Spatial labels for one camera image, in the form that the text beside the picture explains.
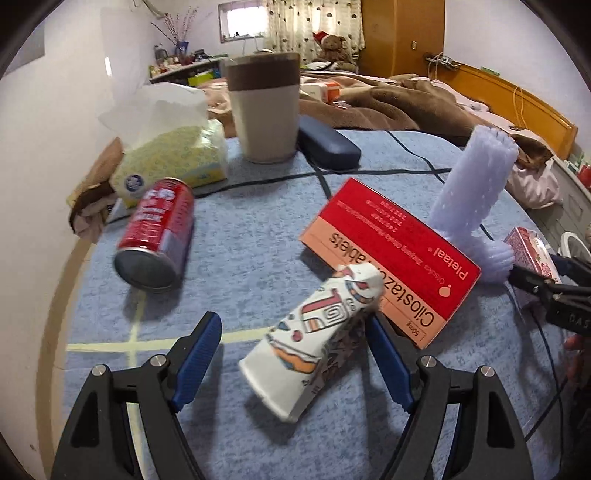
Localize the patterned curtain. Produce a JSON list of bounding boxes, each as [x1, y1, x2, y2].
[[264, 0, 364, 52]]

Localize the grey nightstand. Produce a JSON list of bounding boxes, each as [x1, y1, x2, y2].
[[530, 156, 591, 243]]

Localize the dark blue glasses case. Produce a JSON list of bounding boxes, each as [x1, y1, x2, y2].
[[297, 115, 362, 171]]

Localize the pink quilt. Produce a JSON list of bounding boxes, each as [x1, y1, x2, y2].
[[455, 88, 565, 210]]

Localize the yellow tissue pack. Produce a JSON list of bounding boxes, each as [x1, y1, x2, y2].
[[97, 84, 229, 209]]

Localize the brown teddy bear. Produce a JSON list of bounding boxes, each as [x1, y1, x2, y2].
[[312, 31, 359, 73]]

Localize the small window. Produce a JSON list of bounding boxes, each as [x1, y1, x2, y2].
[[217, 0, 269, 43]]

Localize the small pink box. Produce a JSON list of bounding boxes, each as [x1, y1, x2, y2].
[[502, 226, 563, 285]]

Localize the orange and white box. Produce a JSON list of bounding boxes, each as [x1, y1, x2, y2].
[[301, 80, 343, 103]]

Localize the printed paper cup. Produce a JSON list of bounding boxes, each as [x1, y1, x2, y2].
[[238, 264, 385, 424]]

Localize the wooden bed headboard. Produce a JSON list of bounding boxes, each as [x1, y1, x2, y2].
[[424, 61, 579, 161]]

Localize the dried branches in vase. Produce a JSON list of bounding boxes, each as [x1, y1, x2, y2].
[[151, 6, 200, 55]]

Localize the person's right hand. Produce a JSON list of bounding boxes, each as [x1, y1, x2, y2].
[[563, 336, 591, 385]]

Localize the wooden wardrobe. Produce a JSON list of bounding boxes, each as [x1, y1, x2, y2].
[[359, 0, 447, 80]]

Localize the lavender bristle brush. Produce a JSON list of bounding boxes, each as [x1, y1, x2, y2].
[[427, 124, 520, 284]]

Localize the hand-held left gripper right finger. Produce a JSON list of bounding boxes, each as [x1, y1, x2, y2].
[[367, 316, 539, 480]]

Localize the red drink can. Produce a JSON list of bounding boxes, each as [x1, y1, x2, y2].
[[113, 177, 195, 292]]

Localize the red and pink medicine box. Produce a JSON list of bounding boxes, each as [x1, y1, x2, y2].
[[298, 177, 483, 350]]

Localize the brown cloth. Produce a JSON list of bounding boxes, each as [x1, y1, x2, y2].
[[66, 137, 126, 237]]

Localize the cluttered desk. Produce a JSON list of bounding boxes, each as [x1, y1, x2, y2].
[[147, 54, 228, 88]]

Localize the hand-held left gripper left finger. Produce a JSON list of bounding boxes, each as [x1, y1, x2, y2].
[[50, 311, 223, 480]]

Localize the white round trash bin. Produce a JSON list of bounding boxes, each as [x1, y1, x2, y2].
[[560, 230, 591, 260]]

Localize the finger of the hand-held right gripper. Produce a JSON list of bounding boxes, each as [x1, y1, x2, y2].
[[507, 263, 563, 306], [551, 254, 591, 285]]

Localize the orange cable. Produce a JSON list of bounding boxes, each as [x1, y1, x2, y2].
[[512, 84, 528, 131]]

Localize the brown blanket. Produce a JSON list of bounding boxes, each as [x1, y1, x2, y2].
[[202, 73, 551, 160]]

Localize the beige cup with brown band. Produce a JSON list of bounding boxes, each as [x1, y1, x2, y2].
[[224, 52, 302, 164]]

